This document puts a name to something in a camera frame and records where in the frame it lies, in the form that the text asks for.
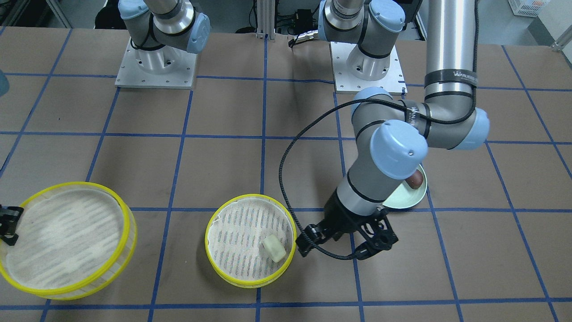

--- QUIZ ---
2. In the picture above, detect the aluminium frame post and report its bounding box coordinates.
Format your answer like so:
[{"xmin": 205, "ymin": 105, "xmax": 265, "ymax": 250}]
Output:
[{"xmin": 256, "ymin": 0, "xmax": 277, "ymax": 42}]

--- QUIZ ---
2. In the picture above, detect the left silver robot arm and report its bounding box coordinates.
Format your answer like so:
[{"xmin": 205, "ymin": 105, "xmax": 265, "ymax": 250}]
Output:
[{"xmin": 296, "ymin": 0, "xmax": 490, "ymax": 260}]

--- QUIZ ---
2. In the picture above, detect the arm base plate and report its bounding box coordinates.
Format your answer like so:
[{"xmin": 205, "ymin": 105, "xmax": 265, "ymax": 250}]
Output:
[
  {"xmin": 115, "ymin": 39, "xmax": 198, "ymax": 89},
  {"xmin": 330, "ymin": 42, "xmax": 408, "ymax": 95}
]

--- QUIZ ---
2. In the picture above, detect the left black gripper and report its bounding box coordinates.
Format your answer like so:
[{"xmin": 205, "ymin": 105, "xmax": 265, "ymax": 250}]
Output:
[{"xmin": 296, "ymin": 192, "xmax": 399, "ymax": 260}]

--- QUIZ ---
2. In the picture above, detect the green plate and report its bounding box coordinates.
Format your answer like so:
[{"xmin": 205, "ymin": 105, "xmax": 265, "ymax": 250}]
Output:
[{"xmin": 382, "ymin": 165, "xmax": 428, "ymax": 209}]

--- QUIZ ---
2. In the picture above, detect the cream white bun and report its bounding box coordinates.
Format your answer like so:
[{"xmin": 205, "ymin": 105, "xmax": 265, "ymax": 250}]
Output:
[{"xmin": 262, "ymin": 234, "xmax": 286, "ymax": 263}]

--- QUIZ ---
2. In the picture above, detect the brown bun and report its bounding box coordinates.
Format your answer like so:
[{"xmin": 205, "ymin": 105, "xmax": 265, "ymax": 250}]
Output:
[{"xmin": 405, "ymin": 169, "xmax": 425, "ymax": 190}]

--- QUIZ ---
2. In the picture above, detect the yellow bamboo steamer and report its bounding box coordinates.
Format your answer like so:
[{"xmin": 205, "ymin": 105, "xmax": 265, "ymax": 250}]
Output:
[
  {"xmin": 1, "ymin": 182, "xmax": 138, "ymax": 301},
  {"xmin": 204, "ymin": 194, "xmax": 296, "ymax": 288}
]

